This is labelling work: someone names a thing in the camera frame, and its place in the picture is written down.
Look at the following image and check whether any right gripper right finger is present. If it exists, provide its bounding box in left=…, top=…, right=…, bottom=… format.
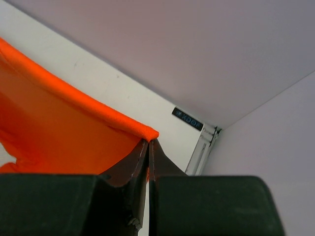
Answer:
left=149, top=140, right=285, bottom=236

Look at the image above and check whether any orange t-shirt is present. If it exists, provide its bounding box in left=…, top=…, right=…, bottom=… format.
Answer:
left=0, top=40, right=159, bottom=175

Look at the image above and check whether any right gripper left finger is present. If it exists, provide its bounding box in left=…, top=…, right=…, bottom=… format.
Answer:
left=0, top=140, right=148, bottom=236

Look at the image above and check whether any right blue table label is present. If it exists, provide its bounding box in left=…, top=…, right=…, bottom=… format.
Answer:
left=172, top=107, right=204, bottom=131

